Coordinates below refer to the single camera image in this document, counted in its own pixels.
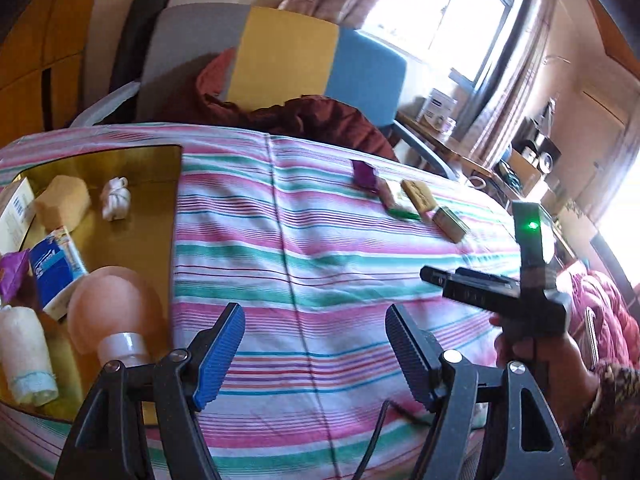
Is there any green white small box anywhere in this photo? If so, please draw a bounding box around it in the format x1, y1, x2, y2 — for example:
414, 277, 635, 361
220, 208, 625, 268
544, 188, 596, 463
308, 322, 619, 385
432, 206, 470, 244

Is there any pink bulb-shaped object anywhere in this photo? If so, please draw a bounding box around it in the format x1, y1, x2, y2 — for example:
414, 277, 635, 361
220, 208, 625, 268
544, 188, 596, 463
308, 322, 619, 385
67, 266, 166, 367

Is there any purple origami paper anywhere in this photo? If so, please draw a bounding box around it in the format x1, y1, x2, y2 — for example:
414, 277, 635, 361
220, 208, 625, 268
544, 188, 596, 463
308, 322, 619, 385
352, 159, 378, 194

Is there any cream knitted sock roll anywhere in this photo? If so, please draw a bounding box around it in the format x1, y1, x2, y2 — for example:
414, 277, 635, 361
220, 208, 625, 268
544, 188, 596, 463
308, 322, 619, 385
1, 306, 58, 408

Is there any blue Tempo tissue pack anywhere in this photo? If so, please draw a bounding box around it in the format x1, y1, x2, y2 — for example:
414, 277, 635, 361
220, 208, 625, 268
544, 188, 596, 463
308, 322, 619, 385
29, 226, 88, 322

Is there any gold square tin tray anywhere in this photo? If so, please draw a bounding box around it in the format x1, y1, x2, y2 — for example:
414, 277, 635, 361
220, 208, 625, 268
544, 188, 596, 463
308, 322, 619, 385
1, 144, 182, 422

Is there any pink white sock bundle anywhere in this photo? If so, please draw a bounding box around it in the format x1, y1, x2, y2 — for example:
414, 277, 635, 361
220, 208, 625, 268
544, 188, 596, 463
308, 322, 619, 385
100, 177, 131, 222

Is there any purple snack packet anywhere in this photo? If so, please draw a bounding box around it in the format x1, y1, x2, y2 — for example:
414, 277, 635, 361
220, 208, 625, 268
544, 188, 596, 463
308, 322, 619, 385
0, 250, 29, 306

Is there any yellow sponge block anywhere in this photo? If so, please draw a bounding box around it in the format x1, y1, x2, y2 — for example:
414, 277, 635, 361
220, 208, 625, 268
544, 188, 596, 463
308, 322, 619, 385
34, 174, 91, 232

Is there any cream box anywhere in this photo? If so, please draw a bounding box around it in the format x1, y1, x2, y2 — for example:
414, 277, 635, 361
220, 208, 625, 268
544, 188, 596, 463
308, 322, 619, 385
0, 178, 35, 255

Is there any rice cracker snack packet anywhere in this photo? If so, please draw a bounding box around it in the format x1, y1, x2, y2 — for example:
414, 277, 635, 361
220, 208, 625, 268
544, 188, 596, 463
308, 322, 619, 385
376, 178, 420, 220

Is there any right hand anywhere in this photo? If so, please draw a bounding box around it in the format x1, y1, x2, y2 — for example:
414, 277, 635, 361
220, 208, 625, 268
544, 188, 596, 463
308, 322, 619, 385
494, 334, 599, 431

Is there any pink blanket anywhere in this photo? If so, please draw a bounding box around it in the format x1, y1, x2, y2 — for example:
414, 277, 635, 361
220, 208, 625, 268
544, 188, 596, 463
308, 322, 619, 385
570, 271, 639, 370

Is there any wooden side table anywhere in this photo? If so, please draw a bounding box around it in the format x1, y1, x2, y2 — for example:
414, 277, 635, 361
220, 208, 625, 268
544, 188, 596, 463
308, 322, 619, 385
390, 112, 494, 191

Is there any shelf with clutter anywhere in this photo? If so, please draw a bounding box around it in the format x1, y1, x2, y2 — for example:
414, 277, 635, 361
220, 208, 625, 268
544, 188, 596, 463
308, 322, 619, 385
494, 98, 572, 218

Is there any striped pink green tablecloth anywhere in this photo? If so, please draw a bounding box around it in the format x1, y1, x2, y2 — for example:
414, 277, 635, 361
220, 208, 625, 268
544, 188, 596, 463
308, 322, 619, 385
1, 125, 520, 479

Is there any white product box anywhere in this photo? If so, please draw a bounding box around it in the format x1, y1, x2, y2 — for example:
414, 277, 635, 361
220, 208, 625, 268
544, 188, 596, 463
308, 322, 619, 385
418, 89, 457, 131

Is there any dark red jacket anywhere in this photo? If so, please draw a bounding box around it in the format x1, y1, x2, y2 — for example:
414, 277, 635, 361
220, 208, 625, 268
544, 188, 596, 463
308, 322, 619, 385
154, 48, 397, 162

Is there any grey yellow blue armchair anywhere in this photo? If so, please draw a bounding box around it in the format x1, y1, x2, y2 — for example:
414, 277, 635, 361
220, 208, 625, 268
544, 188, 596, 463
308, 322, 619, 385
73, 2, 456, 179

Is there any wooden wardrobe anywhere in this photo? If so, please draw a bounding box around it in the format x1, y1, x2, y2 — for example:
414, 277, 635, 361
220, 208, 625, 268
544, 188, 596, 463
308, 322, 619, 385
0, 0, 94, 145

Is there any black rolled mat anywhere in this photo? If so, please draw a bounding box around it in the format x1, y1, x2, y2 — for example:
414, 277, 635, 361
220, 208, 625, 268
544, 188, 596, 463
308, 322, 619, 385
108, 0, 169, 92

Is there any black cable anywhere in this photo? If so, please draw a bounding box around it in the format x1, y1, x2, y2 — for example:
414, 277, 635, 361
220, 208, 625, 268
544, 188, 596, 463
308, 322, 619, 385
351, 398, 434, 480

